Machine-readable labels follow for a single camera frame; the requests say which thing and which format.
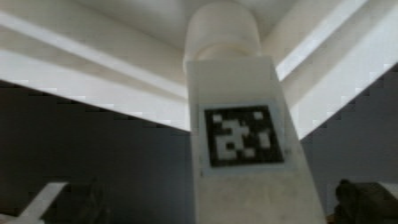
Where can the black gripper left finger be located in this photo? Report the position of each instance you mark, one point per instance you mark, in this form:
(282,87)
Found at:
(68,204)

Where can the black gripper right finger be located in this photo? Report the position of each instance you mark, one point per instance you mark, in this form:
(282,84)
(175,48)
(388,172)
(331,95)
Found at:
(367,203)

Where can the white table leg with tag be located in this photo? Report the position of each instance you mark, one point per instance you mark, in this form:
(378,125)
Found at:
(253,181)

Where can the white square tabletop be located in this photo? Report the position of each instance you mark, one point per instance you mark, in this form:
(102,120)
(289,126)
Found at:
(95,49)

